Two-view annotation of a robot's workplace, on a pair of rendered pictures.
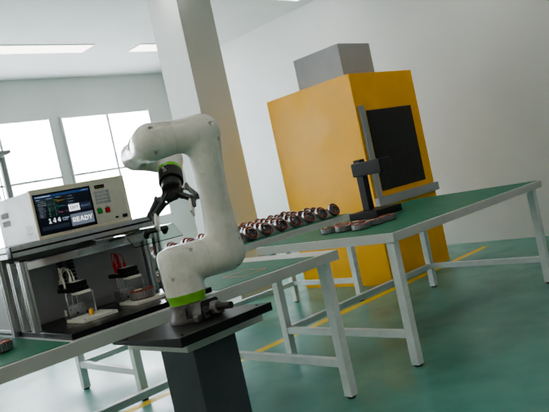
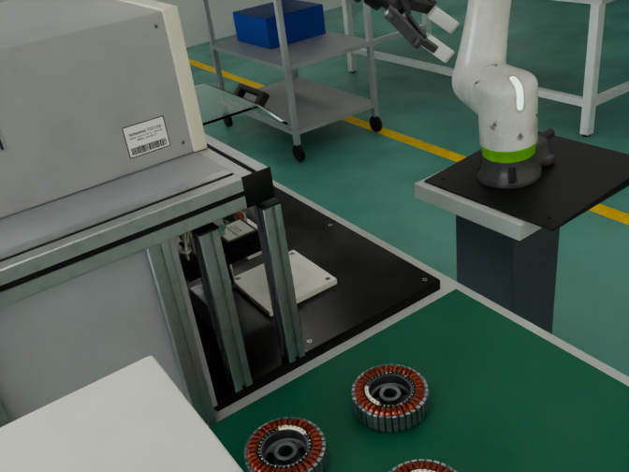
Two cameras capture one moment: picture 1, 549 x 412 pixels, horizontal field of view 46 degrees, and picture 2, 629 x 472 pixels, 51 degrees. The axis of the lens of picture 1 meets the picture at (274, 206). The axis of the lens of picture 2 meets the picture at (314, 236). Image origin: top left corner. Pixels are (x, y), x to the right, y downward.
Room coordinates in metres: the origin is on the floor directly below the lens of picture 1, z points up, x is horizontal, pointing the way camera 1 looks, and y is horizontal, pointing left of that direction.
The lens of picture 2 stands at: (2.27, 1.83, 1.47)
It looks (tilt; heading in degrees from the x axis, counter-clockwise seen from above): 30 degrees down; 283
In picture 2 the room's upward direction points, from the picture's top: 8 degrees counter-clockwise
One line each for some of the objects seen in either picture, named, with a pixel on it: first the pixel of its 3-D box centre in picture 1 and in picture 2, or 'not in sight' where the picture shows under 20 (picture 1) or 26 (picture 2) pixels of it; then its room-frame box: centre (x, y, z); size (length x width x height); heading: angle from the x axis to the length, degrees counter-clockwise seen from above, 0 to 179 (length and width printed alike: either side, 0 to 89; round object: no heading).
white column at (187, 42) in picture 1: (210, 147); not in sight; (6.95, 0.54, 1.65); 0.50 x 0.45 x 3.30; 43
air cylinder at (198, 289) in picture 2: (74, 311); (213, 302); (2.68, 0.90, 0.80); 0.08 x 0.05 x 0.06; 133
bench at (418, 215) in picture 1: (417, 265); not in sight; (4.43, -0.87, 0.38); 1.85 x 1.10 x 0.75; 133
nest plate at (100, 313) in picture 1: (92, 315); (283, 281); (2.57, 0.80, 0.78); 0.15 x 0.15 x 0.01; 43
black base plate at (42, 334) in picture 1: (118, 311); (246, 267); (2.66, 0.73, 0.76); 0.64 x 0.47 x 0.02; 133
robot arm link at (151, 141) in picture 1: (150, 142); not in sight; (2.09, 0.35, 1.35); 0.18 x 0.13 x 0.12; 19
